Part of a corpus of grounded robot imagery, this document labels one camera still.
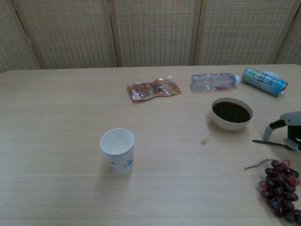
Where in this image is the grey black right robot hand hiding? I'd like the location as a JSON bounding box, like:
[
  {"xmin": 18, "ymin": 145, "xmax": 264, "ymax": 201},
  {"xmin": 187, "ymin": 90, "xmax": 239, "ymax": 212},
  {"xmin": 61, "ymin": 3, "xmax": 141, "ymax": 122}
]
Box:
[{"xmin": 262, "ymin": 112, "xmax": 301, "ymax": 151}]

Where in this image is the dark brown liquid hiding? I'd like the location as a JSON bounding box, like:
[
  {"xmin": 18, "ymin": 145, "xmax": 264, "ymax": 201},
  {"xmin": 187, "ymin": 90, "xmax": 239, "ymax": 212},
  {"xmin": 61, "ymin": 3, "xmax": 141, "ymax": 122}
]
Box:
[{"xmin": 212, "ymin": 100, "xmax": 252, "ymax": 124}]

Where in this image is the white round bowl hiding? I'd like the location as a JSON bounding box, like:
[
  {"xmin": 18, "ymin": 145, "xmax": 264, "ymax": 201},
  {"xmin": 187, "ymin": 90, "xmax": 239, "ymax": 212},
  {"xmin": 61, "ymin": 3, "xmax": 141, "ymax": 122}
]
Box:
[{"xmin": 211, "ymin": 97, "xmax": 254, "ymax": 131}]

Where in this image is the blue green drink can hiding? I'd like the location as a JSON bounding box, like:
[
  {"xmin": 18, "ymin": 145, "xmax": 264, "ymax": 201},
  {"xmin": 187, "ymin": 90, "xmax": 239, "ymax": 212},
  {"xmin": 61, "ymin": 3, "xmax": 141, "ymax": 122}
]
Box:
[{"xmin": 242, "ymin": 67, "xmax": 289, "ymax": 97}]

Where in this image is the woven folding screen panel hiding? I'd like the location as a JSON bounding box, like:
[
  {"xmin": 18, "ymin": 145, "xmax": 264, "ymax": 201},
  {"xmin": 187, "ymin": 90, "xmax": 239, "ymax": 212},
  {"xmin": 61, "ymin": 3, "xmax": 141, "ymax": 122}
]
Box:
[
  {"xmin": 0, "ymin": 0, "xmax": 40, "ymax": 73},
  {"xmin": 274, "ymin": 0, "xmax": 301, "ymax": 65},
  {"xmin": 194, "ymin": 0, "xmax": 297, "ymax": 66},
  {"xmin": 108, "ymin": 0, "xmax": 203, "ymax": 68},
  {"xmin": 10, "ymin": 0, "xmax": 118, "ymax": 70}
]

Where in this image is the bunch of red grapes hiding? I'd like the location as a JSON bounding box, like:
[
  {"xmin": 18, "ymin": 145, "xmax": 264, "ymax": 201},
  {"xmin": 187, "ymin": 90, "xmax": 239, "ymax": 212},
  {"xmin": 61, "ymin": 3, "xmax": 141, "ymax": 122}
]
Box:
[{"xmin": 244, "ymin": 159, "xmax": 301, "ymax": 223}]

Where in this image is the clear plastic water bottle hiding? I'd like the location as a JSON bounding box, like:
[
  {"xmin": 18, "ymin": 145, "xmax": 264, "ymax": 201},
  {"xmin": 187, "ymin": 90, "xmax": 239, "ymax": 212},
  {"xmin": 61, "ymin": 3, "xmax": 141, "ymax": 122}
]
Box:
[{"xmin": 190, "ymin": 72, "xmax": 241, "ymax": 92}]

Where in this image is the orange spout pouch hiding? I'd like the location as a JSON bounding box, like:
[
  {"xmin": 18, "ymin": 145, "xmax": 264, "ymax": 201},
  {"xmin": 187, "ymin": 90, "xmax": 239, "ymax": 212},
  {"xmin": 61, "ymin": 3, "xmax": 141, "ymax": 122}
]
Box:
[{"xmin": 127, "ymin": 75, "xmax": 182, "ymax": 104}]

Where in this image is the white paper cup blue print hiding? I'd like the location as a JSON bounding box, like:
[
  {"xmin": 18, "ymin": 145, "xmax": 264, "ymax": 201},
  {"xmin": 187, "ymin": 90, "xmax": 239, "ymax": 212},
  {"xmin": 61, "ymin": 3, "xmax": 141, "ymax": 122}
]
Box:
[{"xmin": 100, "ymin": 128, "xmax": 135, "ymax": 175}]

